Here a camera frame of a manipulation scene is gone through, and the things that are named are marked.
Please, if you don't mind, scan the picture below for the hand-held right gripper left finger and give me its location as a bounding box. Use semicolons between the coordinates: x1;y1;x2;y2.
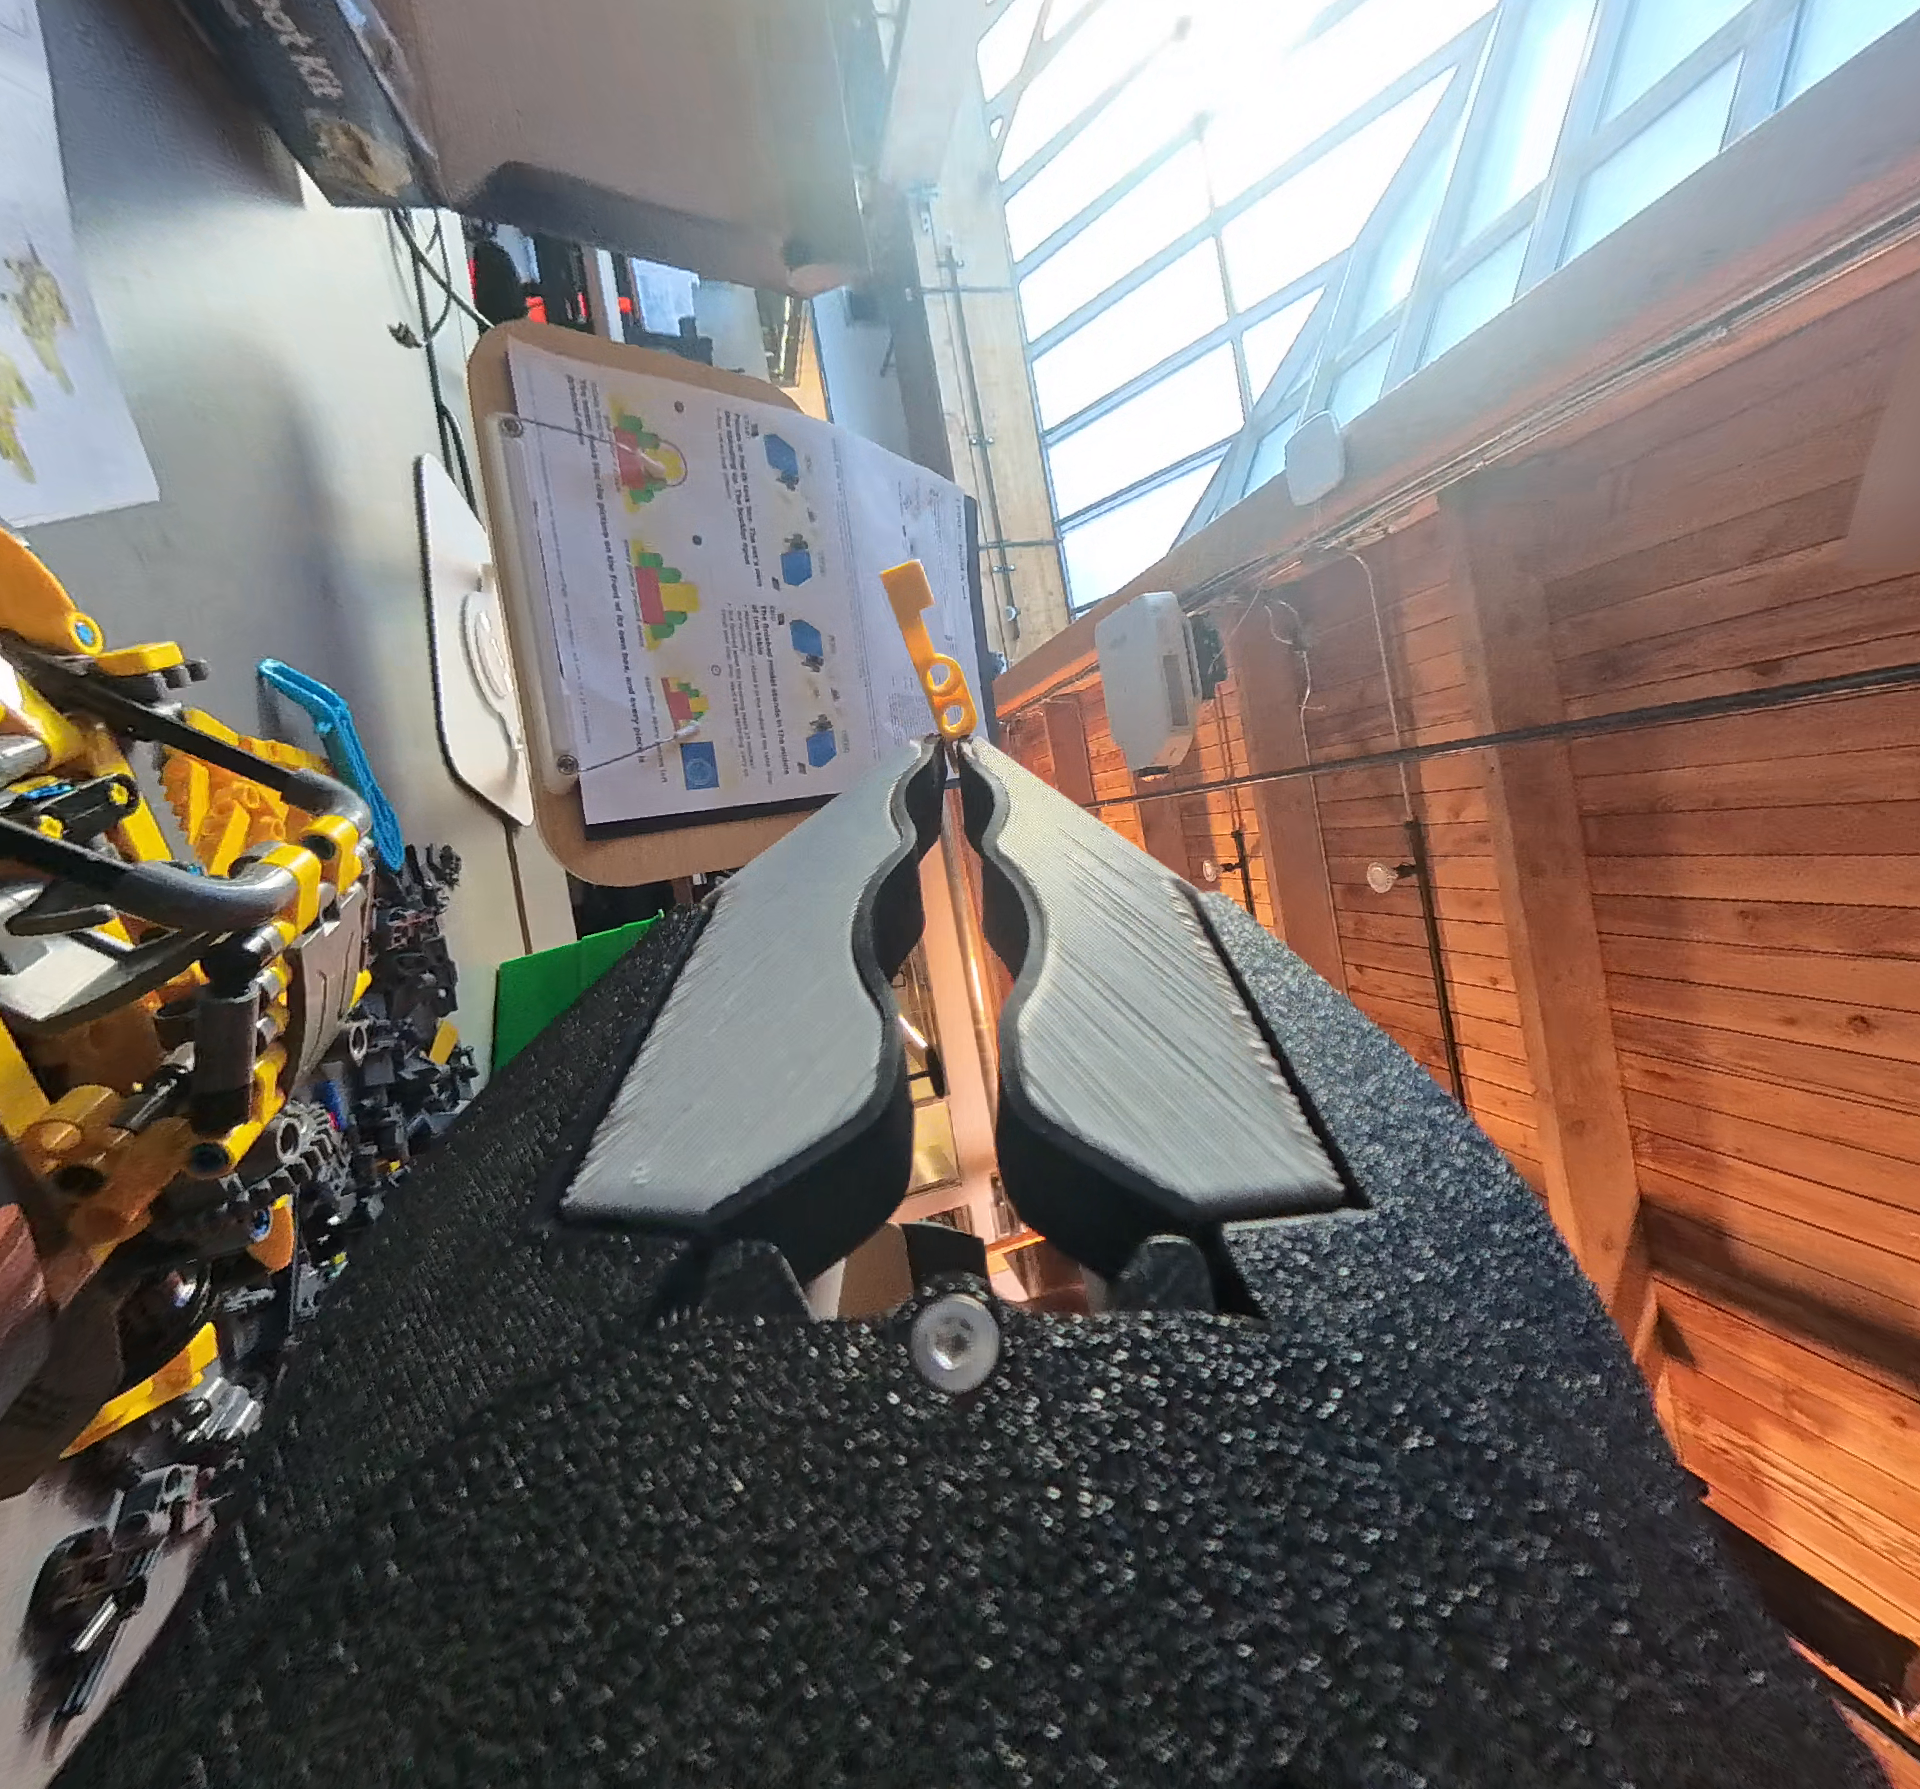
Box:
561;738;948;1272

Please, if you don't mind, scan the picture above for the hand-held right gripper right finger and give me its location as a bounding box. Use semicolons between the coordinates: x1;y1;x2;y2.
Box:
960;738;1352;1280

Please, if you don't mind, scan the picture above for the yellow panel part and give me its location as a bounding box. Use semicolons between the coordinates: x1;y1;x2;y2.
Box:
879;558;980;745

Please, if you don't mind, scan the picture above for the toy instruction booklet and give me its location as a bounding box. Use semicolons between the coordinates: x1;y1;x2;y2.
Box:
0;0;161;530

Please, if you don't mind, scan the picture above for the green plastic bin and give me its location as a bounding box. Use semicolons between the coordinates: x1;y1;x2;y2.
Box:
492;915;661;1070

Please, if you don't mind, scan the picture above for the wooden display board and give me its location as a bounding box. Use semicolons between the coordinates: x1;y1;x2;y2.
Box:
468;318;995;891

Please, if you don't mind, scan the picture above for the pile of toy building pieces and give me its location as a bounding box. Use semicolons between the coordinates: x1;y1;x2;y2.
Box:
13;841;485;1724

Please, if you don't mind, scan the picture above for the printed instruction sheet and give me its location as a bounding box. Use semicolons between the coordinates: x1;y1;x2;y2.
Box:
506;346;984;828

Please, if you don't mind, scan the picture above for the white stand base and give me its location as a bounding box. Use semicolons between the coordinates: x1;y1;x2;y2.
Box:
413;454;538;828

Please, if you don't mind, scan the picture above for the blue brick separator tool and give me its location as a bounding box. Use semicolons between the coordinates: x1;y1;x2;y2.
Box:
257;658;408;872

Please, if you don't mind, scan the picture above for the yellow toy vehicle model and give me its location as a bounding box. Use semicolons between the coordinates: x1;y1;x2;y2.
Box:
0;529;378;1507

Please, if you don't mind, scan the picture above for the large grid window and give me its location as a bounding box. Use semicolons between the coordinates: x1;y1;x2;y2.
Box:
973;0;1920;609

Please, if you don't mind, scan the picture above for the brown cardboard box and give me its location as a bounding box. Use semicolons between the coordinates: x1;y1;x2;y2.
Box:
322;0;876;301

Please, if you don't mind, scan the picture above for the blue cardboard toy box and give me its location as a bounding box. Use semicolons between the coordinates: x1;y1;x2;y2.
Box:
73;0;451;210

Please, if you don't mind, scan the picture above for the white wall sensor box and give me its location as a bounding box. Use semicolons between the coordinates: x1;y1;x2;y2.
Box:
1094;592;1206;770

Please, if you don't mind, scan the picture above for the black cable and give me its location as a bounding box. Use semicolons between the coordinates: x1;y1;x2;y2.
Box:
386;206;494;519

